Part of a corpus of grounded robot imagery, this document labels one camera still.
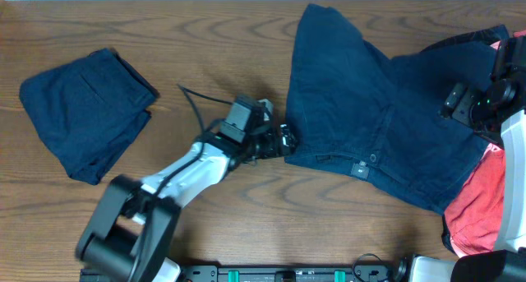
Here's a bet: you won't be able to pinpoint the folded navy shorts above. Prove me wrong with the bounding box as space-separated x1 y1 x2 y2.
19 49 159 185

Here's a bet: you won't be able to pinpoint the red coral garment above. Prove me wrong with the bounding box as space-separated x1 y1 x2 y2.
445 144 505 257

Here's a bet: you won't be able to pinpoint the navy shorts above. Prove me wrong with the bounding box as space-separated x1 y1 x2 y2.
19 49 159 185
286 4 496 214

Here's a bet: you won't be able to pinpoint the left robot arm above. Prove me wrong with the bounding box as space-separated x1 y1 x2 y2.
75 124 297 281

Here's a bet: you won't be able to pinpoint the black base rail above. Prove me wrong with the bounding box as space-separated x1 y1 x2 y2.
80 253 412 282

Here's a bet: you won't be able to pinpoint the light pink garment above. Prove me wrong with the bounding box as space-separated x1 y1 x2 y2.
490 29 526 49

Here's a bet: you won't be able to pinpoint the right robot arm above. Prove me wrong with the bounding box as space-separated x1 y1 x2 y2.
445 77 525 281

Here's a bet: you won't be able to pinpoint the black patterned garment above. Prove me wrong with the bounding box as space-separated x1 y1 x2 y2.
422 25 509 52

